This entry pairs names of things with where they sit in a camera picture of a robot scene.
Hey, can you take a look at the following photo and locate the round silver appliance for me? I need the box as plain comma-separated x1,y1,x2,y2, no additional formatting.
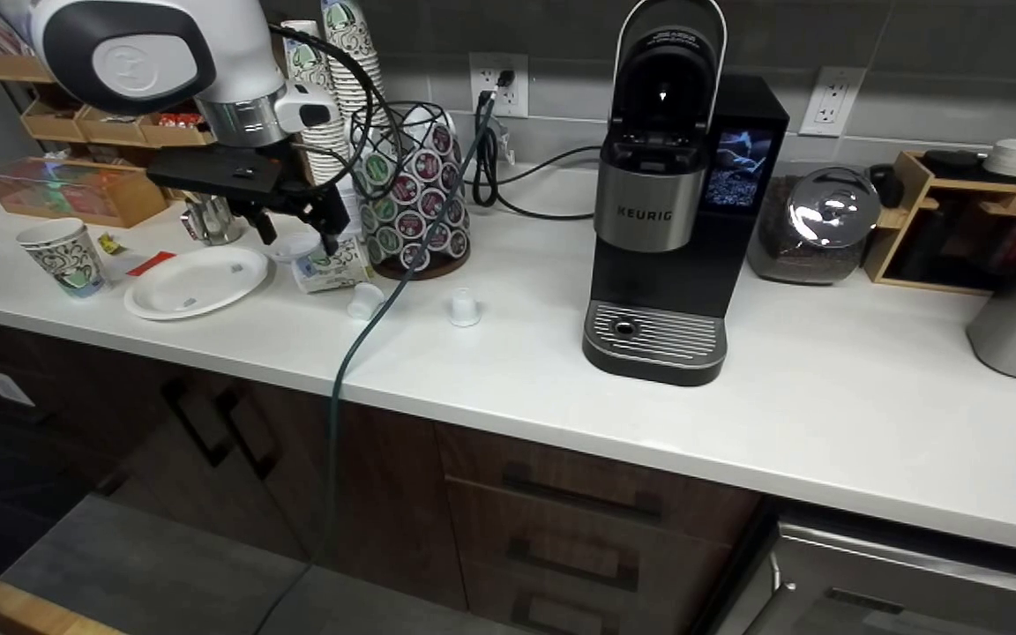
744,163,885,290

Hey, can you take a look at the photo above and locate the white ribbed dish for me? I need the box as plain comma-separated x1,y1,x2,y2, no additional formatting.
180,192,250,250

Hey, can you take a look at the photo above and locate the stainless dishwasher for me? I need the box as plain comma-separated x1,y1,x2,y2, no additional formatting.
713,514,1016,635

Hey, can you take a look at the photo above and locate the wire coffee pod carousel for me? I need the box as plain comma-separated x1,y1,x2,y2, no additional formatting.
345,99,477,282

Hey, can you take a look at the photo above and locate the red packet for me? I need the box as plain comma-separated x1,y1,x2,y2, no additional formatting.
123,246,180,282

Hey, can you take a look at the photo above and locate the black cabinet door handle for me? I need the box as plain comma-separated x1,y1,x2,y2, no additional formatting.
216,386,285,484
161,376,236,468

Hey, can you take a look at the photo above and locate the black power cord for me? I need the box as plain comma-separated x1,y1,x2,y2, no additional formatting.
469,87,605,224

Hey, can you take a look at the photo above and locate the black drawer handle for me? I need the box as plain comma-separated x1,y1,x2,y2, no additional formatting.
504,534,642,594

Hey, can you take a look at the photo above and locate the wooden condiment organizer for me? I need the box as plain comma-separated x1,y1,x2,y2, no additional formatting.
0,42,222,232

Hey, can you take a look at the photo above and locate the small white plastic cup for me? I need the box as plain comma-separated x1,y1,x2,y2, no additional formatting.
442,291,487,327

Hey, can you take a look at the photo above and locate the wooden board edge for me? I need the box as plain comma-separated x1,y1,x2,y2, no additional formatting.
0,555,126,635

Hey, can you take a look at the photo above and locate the single printed paper cup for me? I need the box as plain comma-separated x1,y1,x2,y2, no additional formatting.
17,217,107,299

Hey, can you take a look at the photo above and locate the black Keurig coffee maker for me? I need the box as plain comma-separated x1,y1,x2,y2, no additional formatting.
578,0,793,393

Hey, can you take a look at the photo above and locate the wooden shelf rack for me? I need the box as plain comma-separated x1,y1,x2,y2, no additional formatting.
858,149,1016,291

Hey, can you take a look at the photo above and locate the stack of printed paper cups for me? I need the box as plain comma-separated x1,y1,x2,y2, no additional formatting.
282,0,392,297

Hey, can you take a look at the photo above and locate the white paper plate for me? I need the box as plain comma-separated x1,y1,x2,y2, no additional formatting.
120,244,276,324

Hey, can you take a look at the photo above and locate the robot cable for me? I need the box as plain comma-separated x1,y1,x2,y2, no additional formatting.
250,25,430,635

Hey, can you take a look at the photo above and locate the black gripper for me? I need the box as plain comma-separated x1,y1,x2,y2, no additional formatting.
140,139,352,259

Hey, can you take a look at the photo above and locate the white wall outlet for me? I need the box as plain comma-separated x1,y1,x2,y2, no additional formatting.
464,49,531,121
797,65,869,141

